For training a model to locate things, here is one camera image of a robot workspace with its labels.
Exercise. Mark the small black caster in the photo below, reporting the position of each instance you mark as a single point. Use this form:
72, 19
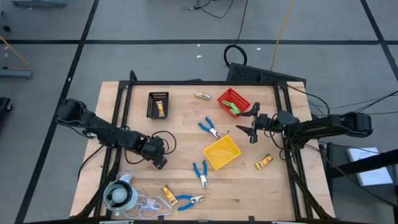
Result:
6, 28

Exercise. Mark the black equipment stand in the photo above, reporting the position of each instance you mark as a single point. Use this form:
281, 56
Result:
360, 164

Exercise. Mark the grey stand base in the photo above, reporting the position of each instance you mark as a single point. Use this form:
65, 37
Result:
15, 74

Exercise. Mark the grey metal base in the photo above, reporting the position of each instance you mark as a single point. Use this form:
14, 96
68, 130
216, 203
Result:
38, 3

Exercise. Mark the white booklet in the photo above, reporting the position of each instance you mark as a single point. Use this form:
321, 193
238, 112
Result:
370, 174

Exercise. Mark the black vented panel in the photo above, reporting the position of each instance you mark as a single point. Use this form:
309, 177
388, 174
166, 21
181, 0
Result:
248, 73

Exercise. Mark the red plastic basket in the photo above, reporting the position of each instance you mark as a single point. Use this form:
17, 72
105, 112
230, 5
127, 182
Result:
239, 98

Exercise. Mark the black chair base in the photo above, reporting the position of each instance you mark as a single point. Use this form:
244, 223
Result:
3, 105

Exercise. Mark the small pink plug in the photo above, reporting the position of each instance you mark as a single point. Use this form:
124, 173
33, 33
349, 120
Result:
151, 201

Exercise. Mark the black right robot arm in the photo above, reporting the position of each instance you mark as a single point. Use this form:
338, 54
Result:
326, 126

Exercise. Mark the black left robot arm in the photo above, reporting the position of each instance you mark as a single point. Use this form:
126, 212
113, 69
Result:
93, 123

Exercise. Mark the yellow plastic basket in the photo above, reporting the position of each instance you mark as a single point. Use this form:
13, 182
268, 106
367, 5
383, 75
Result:
221, 152

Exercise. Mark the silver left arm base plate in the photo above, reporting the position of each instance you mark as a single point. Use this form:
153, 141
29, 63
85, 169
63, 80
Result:
90, 134

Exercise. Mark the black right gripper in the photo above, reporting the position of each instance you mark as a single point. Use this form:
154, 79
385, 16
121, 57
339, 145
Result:
262, 121

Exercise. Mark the black aluminium table frame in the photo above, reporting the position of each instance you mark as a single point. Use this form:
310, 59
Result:
202, 83

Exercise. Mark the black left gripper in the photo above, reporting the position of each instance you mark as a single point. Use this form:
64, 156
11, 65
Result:
154, 149

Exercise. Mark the black plastic basket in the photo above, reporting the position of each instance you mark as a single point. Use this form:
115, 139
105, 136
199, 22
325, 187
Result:
164, 99

